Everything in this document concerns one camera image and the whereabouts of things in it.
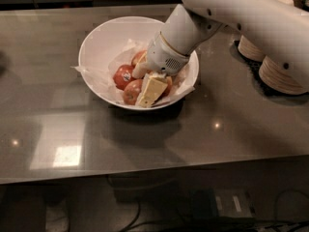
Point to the white paper liner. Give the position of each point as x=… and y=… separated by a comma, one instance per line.
x=98, y=61

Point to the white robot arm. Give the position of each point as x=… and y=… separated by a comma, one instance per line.
x=277, y=29

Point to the black tray under plates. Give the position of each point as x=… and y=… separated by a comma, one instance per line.
x=254, y=67

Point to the tall paper plate stack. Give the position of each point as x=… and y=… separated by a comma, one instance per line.
x=251, y=51

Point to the red yellow apple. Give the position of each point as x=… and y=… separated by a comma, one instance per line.
x=169, y=86

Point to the dark box under table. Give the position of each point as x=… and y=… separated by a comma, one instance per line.
x=230, y=205

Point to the front paper plate stack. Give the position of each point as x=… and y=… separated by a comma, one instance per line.
x=275, y=78

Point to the red apple front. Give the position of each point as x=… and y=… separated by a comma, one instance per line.
x=132, y=91

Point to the red apple with sticker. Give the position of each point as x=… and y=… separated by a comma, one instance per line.
x=123, y=76

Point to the red apple centre back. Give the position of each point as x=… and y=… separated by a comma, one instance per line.
x=139, y=56

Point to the white ceramic bowl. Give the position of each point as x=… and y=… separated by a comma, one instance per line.
x=121, y=29

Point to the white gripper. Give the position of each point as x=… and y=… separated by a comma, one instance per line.
x=163, y=57

